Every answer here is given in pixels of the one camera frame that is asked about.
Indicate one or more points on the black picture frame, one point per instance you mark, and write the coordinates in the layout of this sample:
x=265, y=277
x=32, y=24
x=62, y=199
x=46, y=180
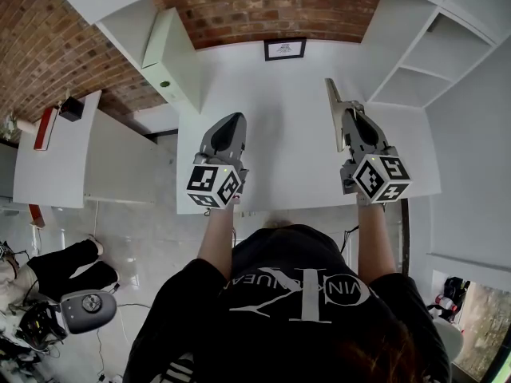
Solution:
x=284, y=49

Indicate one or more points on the person's left hand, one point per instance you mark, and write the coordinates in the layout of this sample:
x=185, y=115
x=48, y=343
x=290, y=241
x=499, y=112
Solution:
x=236, y=198

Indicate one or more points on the orange brown board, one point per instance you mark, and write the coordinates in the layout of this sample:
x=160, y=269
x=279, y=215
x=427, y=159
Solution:
x=36, y=215

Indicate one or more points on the red white bottle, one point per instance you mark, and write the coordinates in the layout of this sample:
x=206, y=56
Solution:
x=445, y=301

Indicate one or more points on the black white striped garment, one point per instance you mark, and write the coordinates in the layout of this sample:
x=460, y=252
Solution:
x=177, y=369

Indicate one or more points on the white flower vase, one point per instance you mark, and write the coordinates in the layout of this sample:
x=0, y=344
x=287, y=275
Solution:
x=30, y=126

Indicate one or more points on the person's left forearm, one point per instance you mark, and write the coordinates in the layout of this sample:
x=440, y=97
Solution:
x=215, y=242

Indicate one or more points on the person's beige shoe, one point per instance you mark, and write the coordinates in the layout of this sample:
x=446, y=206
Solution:
x=278, y=224

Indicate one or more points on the plain white desk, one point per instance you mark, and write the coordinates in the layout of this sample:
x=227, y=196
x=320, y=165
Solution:
x=52, y=174

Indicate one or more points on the grey rounded chair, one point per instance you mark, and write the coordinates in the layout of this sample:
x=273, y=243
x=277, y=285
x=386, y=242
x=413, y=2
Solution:
x=76, y=313

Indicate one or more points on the black bag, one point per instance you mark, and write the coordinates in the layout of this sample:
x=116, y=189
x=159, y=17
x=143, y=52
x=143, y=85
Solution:
x=455, y=287

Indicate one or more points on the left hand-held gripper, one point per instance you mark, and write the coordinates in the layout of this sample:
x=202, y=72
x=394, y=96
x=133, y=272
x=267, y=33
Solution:
x=207, y=184

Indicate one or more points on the brass bulldog clip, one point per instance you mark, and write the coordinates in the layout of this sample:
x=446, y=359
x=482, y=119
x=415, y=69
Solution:
x=334, y=110

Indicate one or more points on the person's right forearm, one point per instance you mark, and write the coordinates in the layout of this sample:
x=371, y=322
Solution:
x=375, y=242

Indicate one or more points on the white desk hutch shelves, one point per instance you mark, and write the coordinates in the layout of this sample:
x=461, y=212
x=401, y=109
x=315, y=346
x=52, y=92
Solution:
x=439, y=54

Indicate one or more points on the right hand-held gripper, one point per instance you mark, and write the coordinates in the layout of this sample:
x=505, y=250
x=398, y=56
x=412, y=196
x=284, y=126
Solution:
x=379, y=178

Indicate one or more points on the person's black printed t-shirt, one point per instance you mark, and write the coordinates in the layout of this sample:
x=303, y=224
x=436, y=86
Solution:
x=279, y=333

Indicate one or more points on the red book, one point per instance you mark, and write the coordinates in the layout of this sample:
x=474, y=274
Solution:
x=46, y=130

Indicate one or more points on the white desk with drawers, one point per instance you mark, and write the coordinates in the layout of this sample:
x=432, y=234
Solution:
x=287, y=94

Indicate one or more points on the black pen holder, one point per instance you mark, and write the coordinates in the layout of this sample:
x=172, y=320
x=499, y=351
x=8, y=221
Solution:
x=72, y=109

